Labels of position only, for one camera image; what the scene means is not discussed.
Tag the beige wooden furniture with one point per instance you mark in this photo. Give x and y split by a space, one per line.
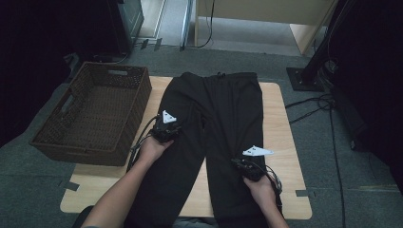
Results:
269 11

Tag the person's grey trouser lap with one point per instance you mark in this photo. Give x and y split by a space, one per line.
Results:
193 223

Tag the brown wicker basket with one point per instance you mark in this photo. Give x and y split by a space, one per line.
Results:
95 114

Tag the black slanted stand pole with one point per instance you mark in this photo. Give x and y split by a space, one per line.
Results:
326 44

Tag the grey metal rail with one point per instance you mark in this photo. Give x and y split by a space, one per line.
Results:
186 25

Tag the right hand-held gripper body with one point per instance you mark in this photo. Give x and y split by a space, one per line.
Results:
253 169

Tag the dark curtain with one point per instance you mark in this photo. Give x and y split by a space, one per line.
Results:
38 63
374 79

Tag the black pants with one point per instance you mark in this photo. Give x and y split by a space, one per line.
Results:
221 110

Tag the black chair seat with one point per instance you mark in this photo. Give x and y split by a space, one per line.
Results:
80 218

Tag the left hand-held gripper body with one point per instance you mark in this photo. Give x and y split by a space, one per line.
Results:
164 131

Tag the person's left hand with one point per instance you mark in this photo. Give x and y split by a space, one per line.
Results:
152 150

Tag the grey floor tape strip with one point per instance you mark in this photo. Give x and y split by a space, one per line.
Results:
157 44
70 186
301 193
144 44

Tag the black stand base plate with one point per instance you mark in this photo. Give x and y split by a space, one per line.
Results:
299 80

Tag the black cabinet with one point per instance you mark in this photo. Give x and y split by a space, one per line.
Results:
126 25

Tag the person's right hand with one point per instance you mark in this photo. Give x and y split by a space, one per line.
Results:
261 191

